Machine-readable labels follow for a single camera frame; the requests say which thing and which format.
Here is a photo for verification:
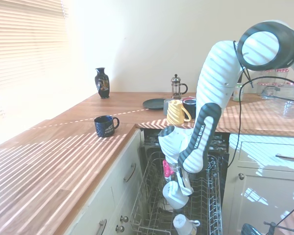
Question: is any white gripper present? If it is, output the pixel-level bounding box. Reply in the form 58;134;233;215
173;165;194;197

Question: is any large white mug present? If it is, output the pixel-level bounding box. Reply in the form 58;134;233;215
162;180;190;210

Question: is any pink item in rack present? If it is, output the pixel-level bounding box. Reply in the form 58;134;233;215
162;160;174;178

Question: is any small white mug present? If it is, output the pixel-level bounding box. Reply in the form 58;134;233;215
172;213;201;235

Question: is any yellow ribbed mug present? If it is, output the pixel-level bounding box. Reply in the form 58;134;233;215
166;99;193;126

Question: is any plain dark blue mug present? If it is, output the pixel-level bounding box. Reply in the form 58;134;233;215
182;98;198;121

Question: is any grey mug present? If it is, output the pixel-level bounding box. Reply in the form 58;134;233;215
163;98;174;116

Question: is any dark blue mug white print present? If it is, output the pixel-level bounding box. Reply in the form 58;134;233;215
93;115;120;139

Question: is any black dishwasher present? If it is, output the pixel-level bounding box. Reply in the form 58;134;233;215
137;127;230;235

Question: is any dark round plate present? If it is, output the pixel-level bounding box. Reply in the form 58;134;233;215
142;98;166;110

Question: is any glass French press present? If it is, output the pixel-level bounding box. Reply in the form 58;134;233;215
171;73;189;99

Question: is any white drink can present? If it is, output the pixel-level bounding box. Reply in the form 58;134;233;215
232;83;245;102

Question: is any dark blue painted vase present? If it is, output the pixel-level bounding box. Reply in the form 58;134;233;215
94;67;111;99

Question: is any wide window blind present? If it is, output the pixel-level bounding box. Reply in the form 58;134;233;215
0;0;70;100

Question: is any grey wire dish rack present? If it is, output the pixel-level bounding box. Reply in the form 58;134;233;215
129;151;223;235

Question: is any metal drawer handle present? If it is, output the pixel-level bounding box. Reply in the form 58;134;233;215
123;163;137;183
96;218;108;235

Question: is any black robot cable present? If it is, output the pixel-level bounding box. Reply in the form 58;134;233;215
226;40;294;228

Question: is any metal cabinet handle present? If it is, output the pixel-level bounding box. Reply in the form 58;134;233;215
275;152;294;162

